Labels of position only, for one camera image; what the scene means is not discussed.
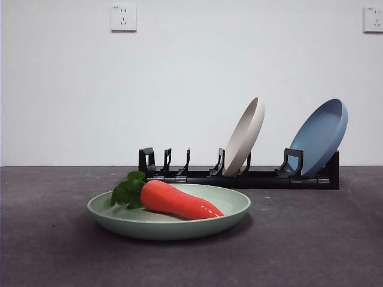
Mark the cream plate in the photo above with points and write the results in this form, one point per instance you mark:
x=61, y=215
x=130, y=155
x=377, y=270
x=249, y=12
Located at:
x=242, y=140

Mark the white wall socket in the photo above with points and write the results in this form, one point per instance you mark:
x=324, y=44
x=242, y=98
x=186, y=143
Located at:
x=124, y=18
x=373, y=19

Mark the blue plate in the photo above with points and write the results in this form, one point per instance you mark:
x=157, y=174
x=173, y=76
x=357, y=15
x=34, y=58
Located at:
x=317, y=137

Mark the black plate rack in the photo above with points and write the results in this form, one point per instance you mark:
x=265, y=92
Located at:
x=257, y=179

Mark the orange carrot with green leaves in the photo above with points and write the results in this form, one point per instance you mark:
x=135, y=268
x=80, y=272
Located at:
x=173, y=200

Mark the pale green plate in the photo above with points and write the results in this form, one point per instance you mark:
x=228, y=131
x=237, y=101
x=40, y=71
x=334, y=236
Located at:
x=167, y=230

